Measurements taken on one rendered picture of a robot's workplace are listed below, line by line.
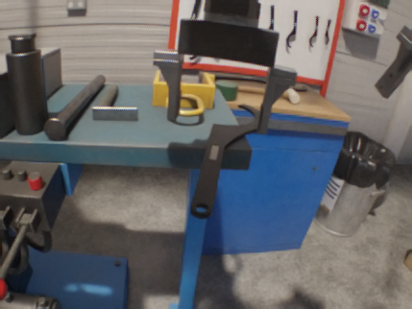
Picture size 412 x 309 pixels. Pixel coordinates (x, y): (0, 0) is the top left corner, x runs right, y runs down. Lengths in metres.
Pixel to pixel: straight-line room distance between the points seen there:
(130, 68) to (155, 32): 0.37
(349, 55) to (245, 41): 2.50
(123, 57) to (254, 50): 2.01
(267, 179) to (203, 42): 1.12
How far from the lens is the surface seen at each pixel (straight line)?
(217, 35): 0.37
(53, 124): 0.56
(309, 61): 2.57
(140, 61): 2.33
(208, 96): 0.71
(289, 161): 1.40
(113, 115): 0.63
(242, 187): 1.41
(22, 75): 0.58
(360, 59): 2.93
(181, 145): 0.53
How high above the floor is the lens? 1.31
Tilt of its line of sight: 29 degrees down
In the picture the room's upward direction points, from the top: 7 degrees clockwise
